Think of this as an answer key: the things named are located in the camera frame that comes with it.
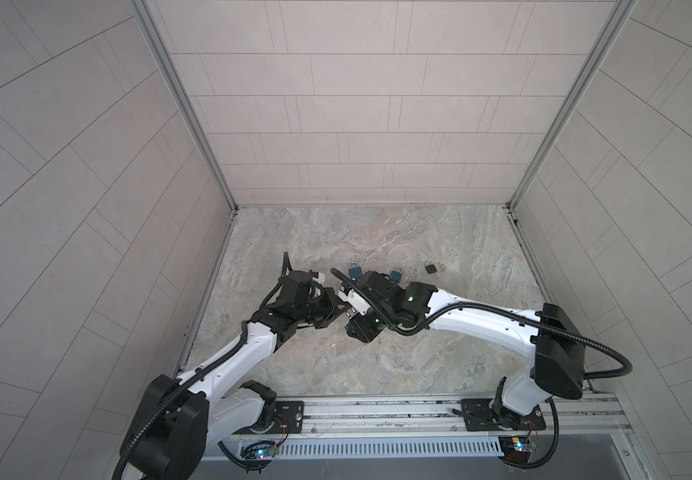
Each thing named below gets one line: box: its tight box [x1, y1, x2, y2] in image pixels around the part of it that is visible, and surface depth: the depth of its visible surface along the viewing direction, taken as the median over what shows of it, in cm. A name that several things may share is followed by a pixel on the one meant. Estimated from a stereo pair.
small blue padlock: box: [390, 268, 403, 283], surface depth 98 cm
